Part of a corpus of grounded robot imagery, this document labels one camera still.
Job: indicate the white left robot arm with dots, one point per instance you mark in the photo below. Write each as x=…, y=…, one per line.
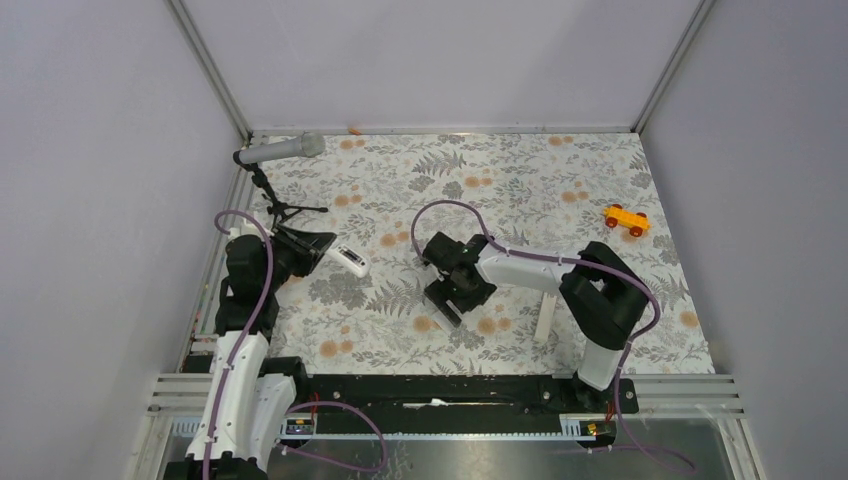
x=250, y=392

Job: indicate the yellow toy car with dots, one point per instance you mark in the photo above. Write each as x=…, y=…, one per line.
x=637, y=224

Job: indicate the white air conditioner remote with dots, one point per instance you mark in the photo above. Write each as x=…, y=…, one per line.
x=347, y=257

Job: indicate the long white rectangular remote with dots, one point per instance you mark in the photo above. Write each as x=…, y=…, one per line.
x=545, y=318

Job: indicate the floral patterned table mat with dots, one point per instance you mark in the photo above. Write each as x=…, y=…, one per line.
x=387, y=195

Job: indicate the slotted cable duct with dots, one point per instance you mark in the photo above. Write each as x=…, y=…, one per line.
x=371, y=427

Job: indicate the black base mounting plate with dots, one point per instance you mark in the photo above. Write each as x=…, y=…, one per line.
x=436, y=404

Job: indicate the grey microphone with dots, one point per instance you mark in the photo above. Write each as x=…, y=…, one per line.
x=307, y=145

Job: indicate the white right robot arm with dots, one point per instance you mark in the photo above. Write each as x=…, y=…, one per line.
x=603, y=294

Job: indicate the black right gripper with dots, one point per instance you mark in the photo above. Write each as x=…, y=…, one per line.
x=439, y=291

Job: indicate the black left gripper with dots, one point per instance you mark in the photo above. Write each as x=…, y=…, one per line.
x=308, y=247

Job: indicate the white battery cover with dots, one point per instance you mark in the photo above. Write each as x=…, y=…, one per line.
x=451, y=312

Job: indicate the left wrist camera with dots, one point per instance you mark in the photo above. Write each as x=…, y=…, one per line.
x=241, y=229

